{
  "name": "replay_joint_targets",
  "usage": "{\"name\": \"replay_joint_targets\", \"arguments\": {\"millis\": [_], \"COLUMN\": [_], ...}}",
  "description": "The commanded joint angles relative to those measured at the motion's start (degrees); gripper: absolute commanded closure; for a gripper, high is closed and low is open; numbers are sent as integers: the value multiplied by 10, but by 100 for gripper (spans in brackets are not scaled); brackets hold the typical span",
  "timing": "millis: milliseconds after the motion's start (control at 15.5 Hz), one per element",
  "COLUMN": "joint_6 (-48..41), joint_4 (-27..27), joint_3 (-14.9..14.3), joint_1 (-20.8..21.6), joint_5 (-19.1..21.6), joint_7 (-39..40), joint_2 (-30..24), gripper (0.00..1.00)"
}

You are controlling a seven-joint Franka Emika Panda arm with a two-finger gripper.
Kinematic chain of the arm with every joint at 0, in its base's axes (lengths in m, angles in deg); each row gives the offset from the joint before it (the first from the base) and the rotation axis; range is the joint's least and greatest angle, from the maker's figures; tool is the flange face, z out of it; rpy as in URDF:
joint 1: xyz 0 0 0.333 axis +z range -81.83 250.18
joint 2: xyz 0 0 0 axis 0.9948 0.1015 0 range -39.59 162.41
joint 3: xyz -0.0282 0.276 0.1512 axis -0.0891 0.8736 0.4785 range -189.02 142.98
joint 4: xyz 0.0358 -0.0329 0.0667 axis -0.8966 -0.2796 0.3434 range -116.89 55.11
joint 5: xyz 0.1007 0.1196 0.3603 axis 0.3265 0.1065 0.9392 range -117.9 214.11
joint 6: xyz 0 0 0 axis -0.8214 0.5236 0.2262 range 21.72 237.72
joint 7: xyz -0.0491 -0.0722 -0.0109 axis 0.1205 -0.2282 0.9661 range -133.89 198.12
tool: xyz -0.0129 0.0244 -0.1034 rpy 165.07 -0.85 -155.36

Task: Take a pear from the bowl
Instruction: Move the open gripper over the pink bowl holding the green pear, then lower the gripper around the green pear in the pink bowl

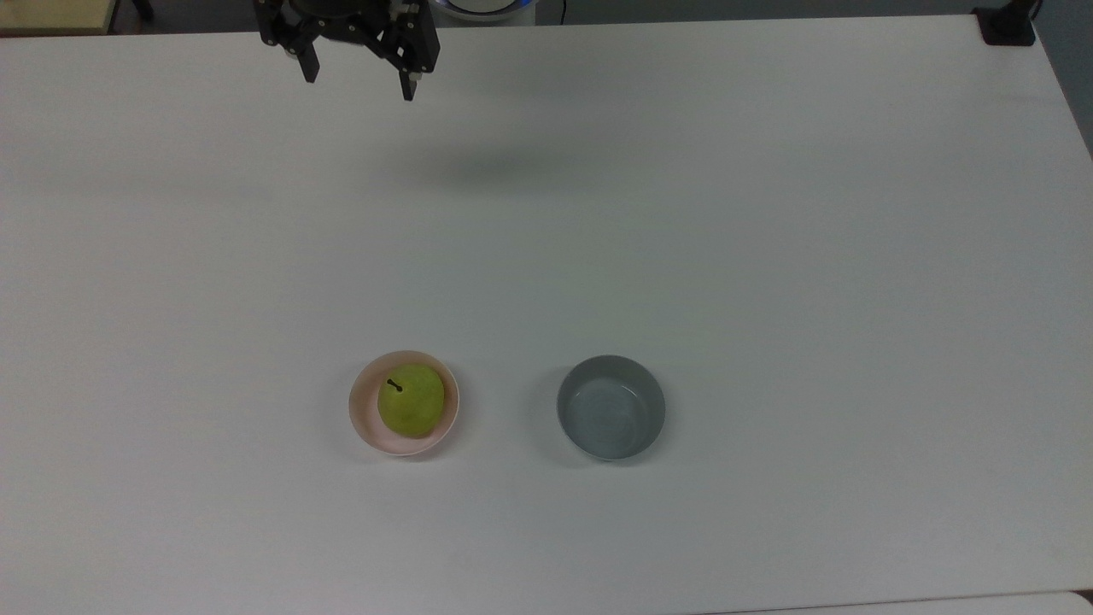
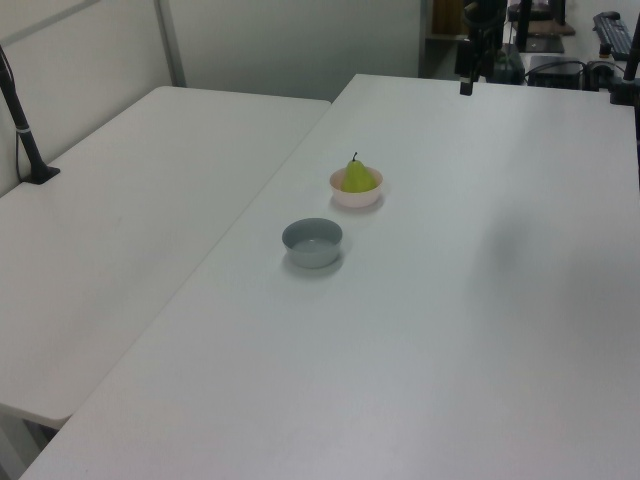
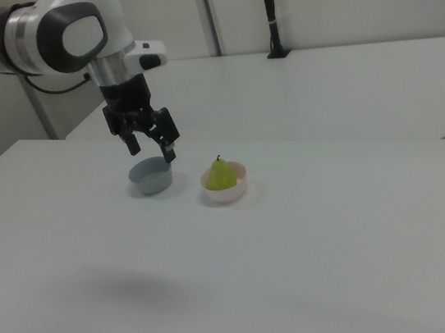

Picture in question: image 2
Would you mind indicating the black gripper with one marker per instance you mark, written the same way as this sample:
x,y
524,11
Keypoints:
x,y
482,15

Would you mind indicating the green pear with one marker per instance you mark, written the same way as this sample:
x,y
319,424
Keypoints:
x,y
357,177

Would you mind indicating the pink bowl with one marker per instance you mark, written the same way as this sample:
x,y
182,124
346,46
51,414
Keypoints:
x,y
356,199

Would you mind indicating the grey bowl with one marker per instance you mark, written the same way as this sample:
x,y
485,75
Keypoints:
x,y
312,247

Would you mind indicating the wooden cabinet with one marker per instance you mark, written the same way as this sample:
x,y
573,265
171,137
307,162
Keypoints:
x,y
450,17

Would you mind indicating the black monitor stand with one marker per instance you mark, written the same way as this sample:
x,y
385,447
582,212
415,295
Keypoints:
x,y
532,35

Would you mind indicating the black computer box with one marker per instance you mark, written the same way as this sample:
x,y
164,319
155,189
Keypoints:
x,y
555,70

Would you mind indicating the black keyboard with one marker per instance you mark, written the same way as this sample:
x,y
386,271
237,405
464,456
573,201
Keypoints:
x,y
614,32

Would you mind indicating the white side table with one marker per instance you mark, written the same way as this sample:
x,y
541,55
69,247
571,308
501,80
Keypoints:
x,y
125,210

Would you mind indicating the grey partition frame post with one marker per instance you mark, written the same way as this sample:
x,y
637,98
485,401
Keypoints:
x,y
172,42

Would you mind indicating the black camera stand pole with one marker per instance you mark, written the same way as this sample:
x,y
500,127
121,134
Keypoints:
x,y
22,130

